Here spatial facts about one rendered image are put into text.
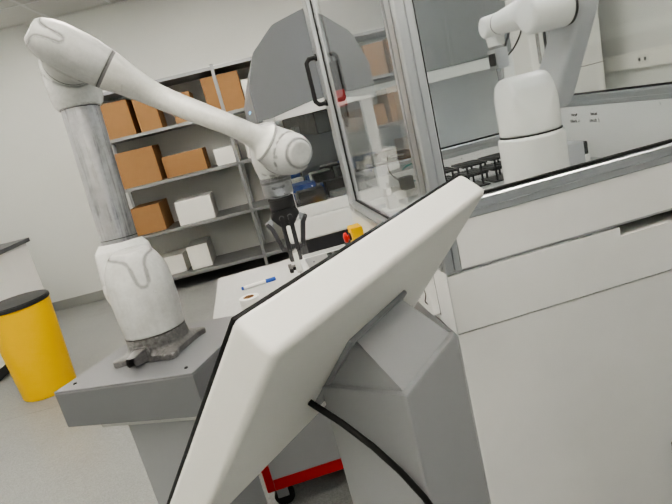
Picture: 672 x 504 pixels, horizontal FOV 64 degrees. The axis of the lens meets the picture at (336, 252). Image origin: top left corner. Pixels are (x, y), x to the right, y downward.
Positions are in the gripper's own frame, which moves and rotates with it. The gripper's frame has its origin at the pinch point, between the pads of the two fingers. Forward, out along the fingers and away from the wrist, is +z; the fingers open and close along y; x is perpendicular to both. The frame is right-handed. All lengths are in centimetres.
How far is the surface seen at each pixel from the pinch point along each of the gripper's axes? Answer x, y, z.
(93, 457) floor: 97, -117, 94
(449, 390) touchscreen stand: -99, 10, -3
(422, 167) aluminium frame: -51, 28, -25
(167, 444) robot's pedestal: -29, -45, 30
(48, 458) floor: 110, -144, 94
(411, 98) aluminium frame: -52, 28, -39
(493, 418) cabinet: -52, 33, 37
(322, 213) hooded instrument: 84, 21, 3
